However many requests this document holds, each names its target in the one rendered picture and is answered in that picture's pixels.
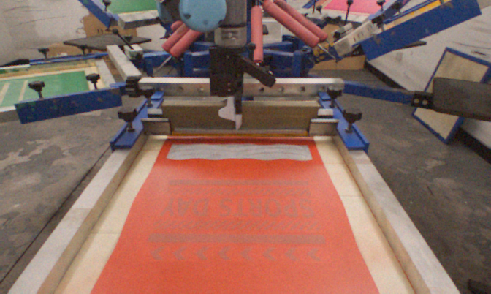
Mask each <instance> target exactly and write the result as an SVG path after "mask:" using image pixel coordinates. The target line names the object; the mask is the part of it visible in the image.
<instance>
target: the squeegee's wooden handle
mask: <svg viewBox="0 0 491 294"><path fill-rule="evenodd" d="M226 106H227V102H165V101H164V103H162V104H161V112H162V118H168V119H169V120H170V128H171V131H175V128H235V121H232V120H229V119H226V118H221V117H220V116H219V114H218V112H219V110H220V109H222V108H224V107H226ZM318 112H319V106H318V104H317V102H242V124H241V125H240V128H305V131H306V132H308V130H309V123H310V120H311V119H317V118H318Z"/></svg>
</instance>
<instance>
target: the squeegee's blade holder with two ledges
mask: <svg viewBox="0 0 491 294"><path fill-rule="evenodd" d="M175 133H296V134H305V128H239V130H235V128H175Z"/></svg>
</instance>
